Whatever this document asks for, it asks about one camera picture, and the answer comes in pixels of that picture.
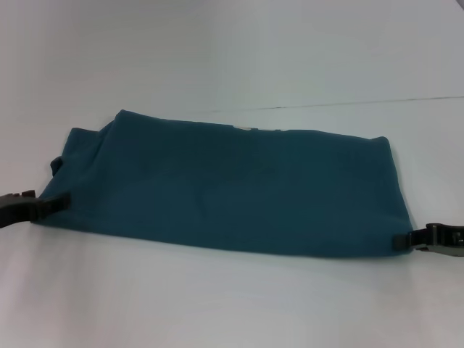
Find teal blue shirt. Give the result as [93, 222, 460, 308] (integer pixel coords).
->
[30, 107, 415, 262]

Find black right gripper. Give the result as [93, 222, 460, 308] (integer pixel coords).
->
[393, 223, 464, 259]

